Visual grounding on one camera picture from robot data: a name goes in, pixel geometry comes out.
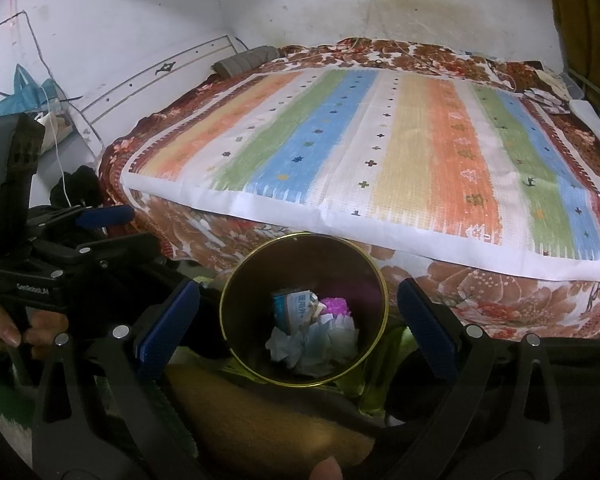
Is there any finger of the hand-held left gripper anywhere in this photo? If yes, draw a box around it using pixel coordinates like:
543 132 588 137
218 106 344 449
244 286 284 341
79 231 162 274
27 204 137 232

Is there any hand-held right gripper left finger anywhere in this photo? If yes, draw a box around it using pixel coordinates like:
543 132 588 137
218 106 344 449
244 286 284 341
30 280 206 480

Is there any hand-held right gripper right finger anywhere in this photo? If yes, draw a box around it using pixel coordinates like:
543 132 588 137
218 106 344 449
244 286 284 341
397 277 566 480

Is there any pink plastic bag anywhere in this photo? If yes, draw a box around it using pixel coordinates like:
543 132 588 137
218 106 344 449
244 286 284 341
320 297 354 317

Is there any blue face mask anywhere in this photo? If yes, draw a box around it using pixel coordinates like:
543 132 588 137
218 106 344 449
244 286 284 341
305 312 360 379

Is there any white tissue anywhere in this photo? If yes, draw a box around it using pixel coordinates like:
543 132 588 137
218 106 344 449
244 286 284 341
265 327 312 367

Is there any white printed carton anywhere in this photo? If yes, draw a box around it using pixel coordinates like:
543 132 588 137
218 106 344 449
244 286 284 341
272 289 317 334

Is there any dark gold-rimmed waste bin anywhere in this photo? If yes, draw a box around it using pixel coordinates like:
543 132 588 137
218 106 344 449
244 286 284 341
219 232 389 387

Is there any person's left hand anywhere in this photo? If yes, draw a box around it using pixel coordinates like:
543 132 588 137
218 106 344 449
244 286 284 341
0 292 67 359

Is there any black garment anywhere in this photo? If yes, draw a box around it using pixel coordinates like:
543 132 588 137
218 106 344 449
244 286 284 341
49 164 102 207

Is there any green cloth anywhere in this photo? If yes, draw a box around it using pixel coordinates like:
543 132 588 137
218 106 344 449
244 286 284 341
330 325 417 412

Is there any striped colourful bed cover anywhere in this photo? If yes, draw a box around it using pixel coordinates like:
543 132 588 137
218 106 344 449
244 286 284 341
97 37 600 342

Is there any blue bag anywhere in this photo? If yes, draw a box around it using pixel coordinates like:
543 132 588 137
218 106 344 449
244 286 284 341
0 62 69 122

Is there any brown cloth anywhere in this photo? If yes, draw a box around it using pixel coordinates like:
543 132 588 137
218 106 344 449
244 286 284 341
169 364 377 480

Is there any white bed headboard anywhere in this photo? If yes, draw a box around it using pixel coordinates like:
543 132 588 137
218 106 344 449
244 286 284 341
75 35 242 137

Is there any striped colourful bed mat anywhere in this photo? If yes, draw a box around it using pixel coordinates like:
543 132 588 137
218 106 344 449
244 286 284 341
120 67 600 282

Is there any grey folded cloth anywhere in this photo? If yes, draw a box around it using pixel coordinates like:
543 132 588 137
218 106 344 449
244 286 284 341
212 45 282 79

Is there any pile of small packets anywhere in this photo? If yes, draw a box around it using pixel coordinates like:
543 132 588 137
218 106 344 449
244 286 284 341
522 87 569 114

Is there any white folded cloth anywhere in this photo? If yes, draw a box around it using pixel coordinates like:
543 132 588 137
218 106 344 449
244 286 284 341
570 100 600 154

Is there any cream cloth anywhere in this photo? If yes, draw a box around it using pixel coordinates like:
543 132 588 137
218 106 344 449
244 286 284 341
535 67 572 94

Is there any thin white cable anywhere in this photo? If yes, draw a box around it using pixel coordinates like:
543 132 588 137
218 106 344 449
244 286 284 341
36 84 89 209
352 0 408 57

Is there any metal bed rail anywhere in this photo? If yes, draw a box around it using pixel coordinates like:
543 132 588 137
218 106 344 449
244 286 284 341
565 66 600 112

